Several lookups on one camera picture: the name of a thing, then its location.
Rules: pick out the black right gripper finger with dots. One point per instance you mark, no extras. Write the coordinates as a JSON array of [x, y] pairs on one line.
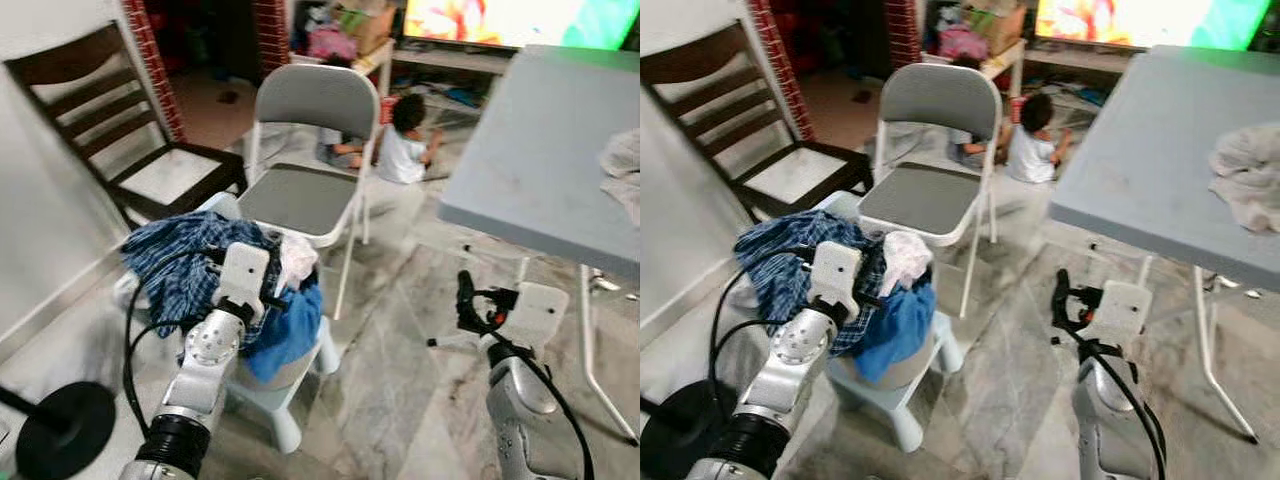
[[1060, 296], [465, 298]]

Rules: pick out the blue plaid shirt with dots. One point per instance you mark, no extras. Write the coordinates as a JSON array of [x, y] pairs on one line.
[[180, 260], [785, 260]]

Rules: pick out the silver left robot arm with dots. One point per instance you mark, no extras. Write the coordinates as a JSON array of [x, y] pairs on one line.
[[790, 360], [205, 350]]

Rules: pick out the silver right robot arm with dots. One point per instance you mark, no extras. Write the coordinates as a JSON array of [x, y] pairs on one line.
[[525, 410], [1115, 410]]

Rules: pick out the white pink cloth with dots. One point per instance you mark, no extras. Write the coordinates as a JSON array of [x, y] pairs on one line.
[[298, 262], [908, 260]]

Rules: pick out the grey folding table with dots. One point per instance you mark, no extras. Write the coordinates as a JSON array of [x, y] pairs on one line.
[[1150, 150], [540, 150]]

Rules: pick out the plain blue cloth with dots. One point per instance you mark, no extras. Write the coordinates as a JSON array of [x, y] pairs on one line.
[[900, 330], [295, 330]]

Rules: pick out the grey white folding chair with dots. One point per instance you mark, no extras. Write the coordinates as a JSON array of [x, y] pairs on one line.
[[300, 195], [925, 195]]

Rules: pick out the black round stand base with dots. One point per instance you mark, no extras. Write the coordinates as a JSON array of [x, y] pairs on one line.
[[680, 430], [65, 430]]

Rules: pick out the low white shelf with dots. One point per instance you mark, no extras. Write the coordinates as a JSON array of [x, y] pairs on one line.
[[375, 62], [1010, 62]]

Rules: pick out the pink bag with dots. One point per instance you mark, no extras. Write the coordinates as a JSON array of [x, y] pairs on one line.
[[330, 43], [962, 43]]

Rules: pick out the cardboard box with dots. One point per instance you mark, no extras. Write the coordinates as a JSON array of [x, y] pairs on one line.
[[1000, 25], [365, 25]]

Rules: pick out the television screen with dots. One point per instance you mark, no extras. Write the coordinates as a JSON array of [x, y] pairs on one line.
[[520, 20], [1150, 20]]

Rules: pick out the dark wooden chair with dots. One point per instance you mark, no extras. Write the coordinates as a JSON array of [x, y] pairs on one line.
[[760, 115], [130, 120]]

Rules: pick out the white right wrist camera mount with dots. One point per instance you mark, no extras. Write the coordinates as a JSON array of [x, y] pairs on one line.
[[1120, 310], [540, 312]]

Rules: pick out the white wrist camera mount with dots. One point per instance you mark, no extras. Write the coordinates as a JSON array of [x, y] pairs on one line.
[[540, 312], [836, 278], [1120, 310], [245, 278]]

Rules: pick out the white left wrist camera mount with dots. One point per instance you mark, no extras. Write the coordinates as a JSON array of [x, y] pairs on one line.
[[836, 278], [245, 278]]

